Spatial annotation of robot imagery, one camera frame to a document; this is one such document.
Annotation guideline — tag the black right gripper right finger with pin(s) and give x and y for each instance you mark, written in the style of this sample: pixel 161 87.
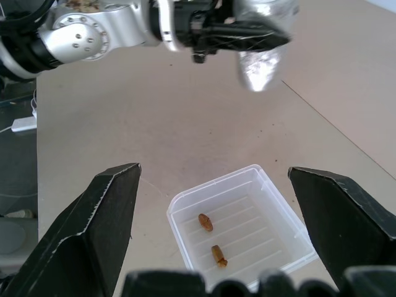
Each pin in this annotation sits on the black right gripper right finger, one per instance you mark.
pixel 343 216

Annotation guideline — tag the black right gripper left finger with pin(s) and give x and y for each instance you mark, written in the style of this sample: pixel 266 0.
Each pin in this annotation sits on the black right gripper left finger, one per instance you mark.
pixel 89 226

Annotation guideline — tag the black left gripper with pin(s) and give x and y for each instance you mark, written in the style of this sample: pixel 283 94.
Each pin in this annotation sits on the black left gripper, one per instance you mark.
pixel 188 28

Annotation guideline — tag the clear plastic box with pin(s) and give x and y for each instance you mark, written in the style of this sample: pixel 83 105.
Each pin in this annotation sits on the clear plastic box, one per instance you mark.
pixel 238 222

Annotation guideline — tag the brown oval nut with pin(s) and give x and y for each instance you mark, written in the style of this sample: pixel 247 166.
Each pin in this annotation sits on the brown oval nut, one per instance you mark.
pixel 206 222

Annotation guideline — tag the white power adapter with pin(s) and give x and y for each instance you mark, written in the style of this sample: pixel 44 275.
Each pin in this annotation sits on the white power adapter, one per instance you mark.
pixel 24 124

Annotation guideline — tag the brown split nut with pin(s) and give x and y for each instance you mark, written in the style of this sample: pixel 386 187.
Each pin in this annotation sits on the brown split nut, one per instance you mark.
pixel 217 255

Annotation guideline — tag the brown speckled object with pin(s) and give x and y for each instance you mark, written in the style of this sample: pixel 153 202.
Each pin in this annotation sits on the brown speckled object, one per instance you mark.
pixel 82 3

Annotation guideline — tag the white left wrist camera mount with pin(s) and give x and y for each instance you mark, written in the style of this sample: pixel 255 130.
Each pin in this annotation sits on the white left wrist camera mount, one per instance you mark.
pixel 168 28

